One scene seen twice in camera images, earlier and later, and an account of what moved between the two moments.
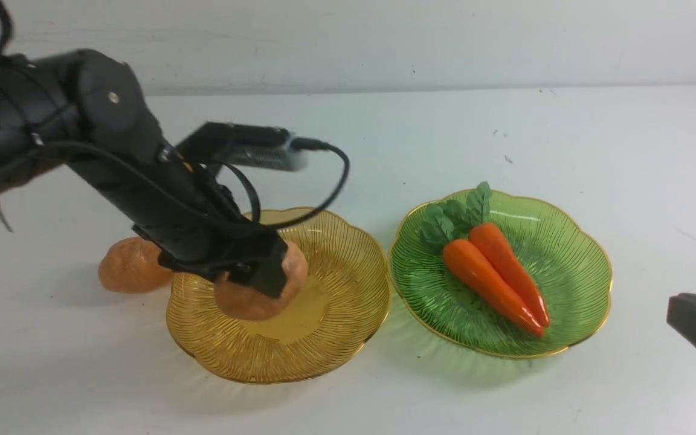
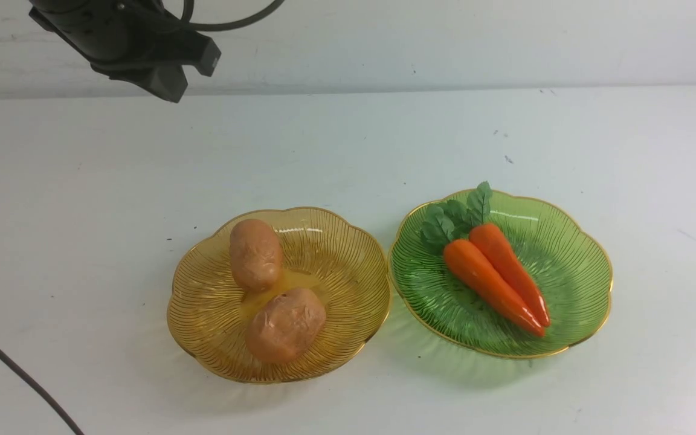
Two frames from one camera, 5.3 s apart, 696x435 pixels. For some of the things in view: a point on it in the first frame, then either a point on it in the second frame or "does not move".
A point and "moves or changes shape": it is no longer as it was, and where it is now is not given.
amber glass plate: x=324 y=329 does not move
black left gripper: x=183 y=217 to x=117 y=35
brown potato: x=132 y=266 moves or changes shape
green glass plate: x=571 y=272 does not move
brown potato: x=244 y=304 to x=286 y=327
